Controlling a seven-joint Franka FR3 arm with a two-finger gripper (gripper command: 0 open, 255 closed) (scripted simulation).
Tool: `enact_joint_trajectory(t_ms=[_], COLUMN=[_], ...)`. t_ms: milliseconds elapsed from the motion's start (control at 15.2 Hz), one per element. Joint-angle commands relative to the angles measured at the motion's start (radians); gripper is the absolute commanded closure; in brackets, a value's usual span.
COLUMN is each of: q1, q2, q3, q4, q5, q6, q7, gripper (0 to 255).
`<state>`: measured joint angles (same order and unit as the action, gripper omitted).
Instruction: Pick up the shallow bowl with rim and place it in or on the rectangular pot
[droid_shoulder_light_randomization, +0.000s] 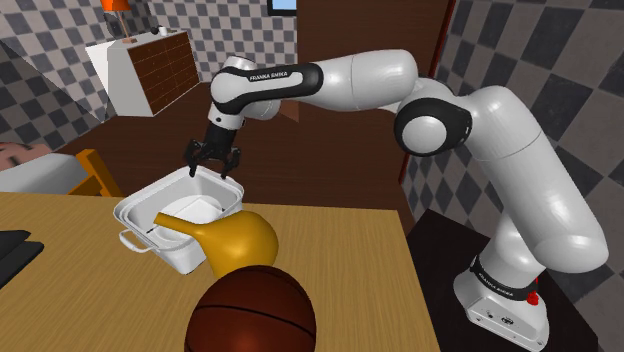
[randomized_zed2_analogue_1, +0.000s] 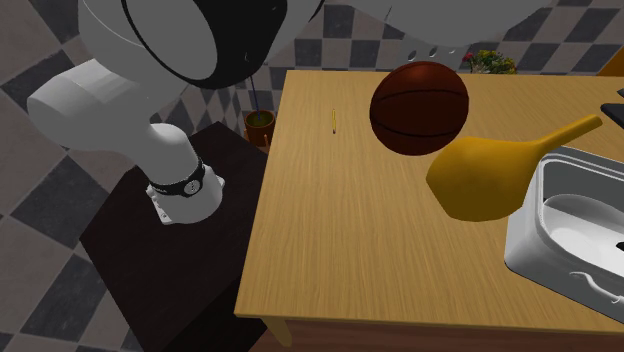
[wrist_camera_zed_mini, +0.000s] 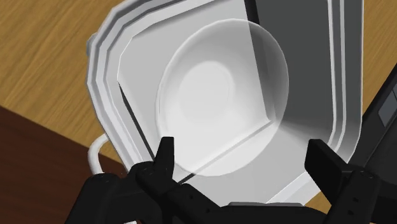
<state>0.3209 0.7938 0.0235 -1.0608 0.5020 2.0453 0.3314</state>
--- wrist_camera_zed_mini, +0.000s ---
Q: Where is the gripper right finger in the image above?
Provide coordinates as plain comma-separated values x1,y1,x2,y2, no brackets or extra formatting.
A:
304,139,383,224

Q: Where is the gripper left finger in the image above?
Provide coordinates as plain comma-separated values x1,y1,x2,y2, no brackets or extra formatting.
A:
64,136,227,224

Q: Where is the clear glass bowl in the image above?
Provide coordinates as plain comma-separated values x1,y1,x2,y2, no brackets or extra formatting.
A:
155,18,290,178

